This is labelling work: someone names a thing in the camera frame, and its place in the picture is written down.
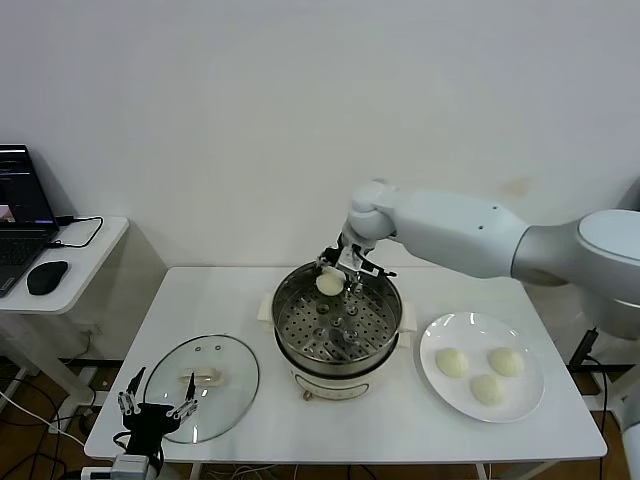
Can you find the white round plate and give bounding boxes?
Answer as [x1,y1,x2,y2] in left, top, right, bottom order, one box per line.
[419,312,546,424]

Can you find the black open laptop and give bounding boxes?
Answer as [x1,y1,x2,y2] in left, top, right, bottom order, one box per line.
[0,144,62,299]

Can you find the black computer mouse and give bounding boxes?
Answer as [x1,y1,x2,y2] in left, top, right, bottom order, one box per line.
[26,260,70,296]

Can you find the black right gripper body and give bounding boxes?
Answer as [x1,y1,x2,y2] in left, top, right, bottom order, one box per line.
[335,232,369,274]

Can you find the cream electric cooker pot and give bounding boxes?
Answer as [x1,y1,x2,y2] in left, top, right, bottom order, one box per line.
[256,293,419,404]

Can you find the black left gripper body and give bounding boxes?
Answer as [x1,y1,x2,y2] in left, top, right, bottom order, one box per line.
[123,402,174,456]

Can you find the black laptop cable with adapter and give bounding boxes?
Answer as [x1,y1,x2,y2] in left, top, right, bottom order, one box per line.
[48,215,106,250]

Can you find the glass lid with cream handle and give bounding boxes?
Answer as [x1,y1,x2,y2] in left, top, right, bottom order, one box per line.
[143,333,262,445]

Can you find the silver flat external drive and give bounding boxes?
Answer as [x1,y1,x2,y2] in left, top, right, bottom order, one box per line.
[59,223,99,247]

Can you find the black cable with inline adapter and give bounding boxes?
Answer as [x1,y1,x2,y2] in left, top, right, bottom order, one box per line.
[569,327,614,441]

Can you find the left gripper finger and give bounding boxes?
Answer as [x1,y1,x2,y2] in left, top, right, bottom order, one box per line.
[117,367,147,416]
[167,371,200,425]

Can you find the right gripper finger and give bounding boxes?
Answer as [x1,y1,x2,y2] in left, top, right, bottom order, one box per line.
[314,244,342,270]
[346,259,399,301]

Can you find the stainless steel steamer basket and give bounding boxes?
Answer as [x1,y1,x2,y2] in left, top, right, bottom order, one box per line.
[272,257,404,377]

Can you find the white floor cable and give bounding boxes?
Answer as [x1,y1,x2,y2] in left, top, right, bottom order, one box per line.
[0,389,86,446]

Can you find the thin white cables under table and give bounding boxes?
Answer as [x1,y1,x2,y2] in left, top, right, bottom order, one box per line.
[204,463,281,480]

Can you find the white steamed baozi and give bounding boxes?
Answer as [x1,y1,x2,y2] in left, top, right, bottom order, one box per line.
[487,347,526,378]
[435,348,472,378]
[315,267,345,296]
[469,374,510,407]

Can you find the white side desk with label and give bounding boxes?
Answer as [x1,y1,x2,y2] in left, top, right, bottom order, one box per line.
[592,298,640,441]

